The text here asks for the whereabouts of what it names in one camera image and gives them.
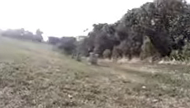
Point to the grey stump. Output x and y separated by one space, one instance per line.
78 57
93 58

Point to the grass verge with leaves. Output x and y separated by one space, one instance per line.
80 85

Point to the wood of dark trees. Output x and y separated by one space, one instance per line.
158 32

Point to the pale tall dry grass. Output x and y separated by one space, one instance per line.
169 61

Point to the distant row of trees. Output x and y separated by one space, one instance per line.
21 34

